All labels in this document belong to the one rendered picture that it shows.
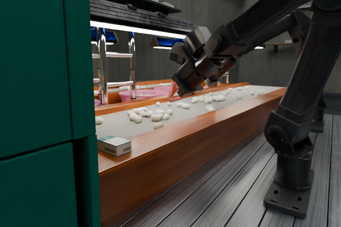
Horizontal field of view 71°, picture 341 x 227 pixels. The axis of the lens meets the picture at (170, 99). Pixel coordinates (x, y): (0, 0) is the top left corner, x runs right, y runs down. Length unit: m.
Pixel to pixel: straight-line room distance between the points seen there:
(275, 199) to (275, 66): 7.82
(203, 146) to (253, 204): 0.19
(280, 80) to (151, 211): 7.91
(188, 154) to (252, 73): 7.93
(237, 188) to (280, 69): 7.77
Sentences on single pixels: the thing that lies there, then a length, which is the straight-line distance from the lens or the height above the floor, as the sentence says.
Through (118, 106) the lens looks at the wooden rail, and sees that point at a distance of 0.93.
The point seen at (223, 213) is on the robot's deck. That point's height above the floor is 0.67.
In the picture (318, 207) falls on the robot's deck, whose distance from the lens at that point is 0.54.
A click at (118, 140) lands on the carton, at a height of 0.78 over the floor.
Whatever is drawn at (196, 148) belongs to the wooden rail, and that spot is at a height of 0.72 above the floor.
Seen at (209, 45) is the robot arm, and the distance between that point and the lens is 0.60.
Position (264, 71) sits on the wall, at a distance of 8.34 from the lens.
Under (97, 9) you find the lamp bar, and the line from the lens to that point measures 0.74.
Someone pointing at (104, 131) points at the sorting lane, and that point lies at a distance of 0.68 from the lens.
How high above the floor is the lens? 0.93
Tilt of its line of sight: 9 degrees down
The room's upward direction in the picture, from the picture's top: straight up
